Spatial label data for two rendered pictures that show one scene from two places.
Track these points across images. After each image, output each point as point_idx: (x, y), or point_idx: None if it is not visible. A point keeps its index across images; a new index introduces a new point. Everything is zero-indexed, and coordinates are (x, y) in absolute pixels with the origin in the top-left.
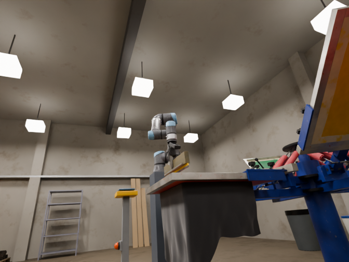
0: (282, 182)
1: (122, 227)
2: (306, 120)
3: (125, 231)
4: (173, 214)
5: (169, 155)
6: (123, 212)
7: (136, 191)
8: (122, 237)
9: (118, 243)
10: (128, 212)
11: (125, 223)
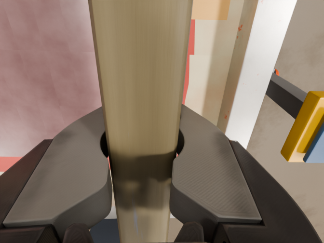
0: None
1: (284, 79)
2: None
3: (272, 75)
4: None
5: (270, 232)
6: (304, 92)
7: (321, 95)
8: (273, 72)
9: (275, 71)
10: (292, 92)
11: (281, 81)
